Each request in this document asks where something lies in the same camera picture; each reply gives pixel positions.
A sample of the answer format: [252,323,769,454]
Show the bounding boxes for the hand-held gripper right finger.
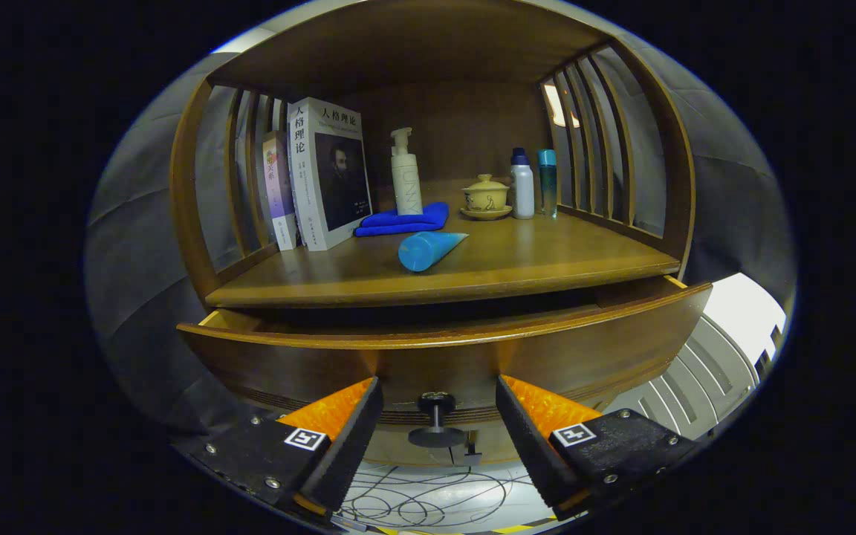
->
[496,374,696,521]

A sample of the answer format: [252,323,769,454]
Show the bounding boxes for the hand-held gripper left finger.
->
[175,376,384,525]

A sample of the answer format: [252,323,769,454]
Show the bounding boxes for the black drawer knob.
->
[408,392,467,449]

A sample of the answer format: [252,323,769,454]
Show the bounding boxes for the brown wooden drawer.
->
[175,275,713,428]

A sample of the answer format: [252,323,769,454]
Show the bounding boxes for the blue white cosmetic tube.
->
[398,230,470,273]

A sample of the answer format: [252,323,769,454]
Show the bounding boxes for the wooden cabinet door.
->
[473,429,519,466]
[365,438,466,467]

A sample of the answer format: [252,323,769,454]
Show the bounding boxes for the wooden countertop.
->
[205,178,681,309]

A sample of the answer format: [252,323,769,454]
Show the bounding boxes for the white metal drawer unit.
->
[606,273,789,439]

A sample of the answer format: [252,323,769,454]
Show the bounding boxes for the brown wooden cabinet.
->
[168,0,715,467]

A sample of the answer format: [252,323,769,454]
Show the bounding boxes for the yellow black floor tape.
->
[369,524,548,535]

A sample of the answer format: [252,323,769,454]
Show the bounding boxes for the blue folded cloth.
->
[354,201,450,238]

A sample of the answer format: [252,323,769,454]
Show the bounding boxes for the yellow lidded teacup with saucer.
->
[460,174,513,221]

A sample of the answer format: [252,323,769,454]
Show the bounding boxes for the white bottle with blue cap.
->
[510,147,536,220]

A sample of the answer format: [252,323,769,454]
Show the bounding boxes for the clear teal bottle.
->
[536,149,559,218]

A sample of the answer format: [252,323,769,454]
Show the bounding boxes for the white pump bottle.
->
[390,127,424,216]

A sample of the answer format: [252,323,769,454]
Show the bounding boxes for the purple book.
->
[262,131,299,251]

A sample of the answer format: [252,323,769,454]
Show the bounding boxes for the white portrait cover book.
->
[287,97,374,252]

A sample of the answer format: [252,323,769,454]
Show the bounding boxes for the tangled floor cables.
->
[335,464,540,530]

